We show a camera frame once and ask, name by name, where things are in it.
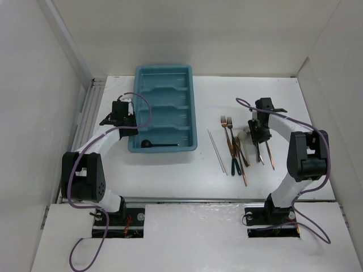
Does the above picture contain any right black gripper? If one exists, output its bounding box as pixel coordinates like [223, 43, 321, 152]
[248, 118, 272, 144]

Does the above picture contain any dark wooden spoon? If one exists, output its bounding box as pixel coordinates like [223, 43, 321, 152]
[265, 141, 275, 170]

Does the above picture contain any white plastic spoon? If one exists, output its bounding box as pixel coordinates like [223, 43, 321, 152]
[238, 130, 250, 166]

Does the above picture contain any copper fork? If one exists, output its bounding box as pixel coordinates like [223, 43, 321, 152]
[221, 116, 235, 158]
[226, 116, 237, 157]

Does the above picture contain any black plastic spoon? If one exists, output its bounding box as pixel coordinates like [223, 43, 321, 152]
[141, 139, 179, 148]

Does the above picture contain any silver metal chopstick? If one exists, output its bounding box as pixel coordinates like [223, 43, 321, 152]
[209, 130, 229, 176]
[207, 129, 227, 175]

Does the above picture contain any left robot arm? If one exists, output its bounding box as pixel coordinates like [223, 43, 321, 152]
[61, 99, 138, 225]

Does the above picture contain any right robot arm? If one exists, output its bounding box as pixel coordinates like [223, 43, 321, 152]
[248, 97, 330, 223]

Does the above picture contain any blue plastic cutlery tray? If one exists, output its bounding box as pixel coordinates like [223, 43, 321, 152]
[128, 64, 197, 154]

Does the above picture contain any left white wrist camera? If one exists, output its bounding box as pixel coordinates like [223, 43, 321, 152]
[117, 96, 134, 116]

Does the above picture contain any gold green-handled chopstick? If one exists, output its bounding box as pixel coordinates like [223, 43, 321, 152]
[230, 141, 235, 176]
[232, 139, 242, 176]

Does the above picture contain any aluminium frame rail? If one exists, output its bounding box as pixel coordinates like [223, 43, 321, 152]
[56, 78, 106, 203]

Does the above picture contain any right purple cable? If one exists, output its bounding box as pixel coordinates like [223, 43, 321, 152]
[235, 97, 332, 246]

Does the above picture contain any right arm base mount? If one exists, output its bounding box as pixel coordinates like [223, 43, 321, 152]
[243, 205, 300, 238]

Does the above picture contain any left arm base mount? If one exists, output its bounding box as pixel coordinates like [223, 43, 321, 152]
[89, 198, 146, 239]

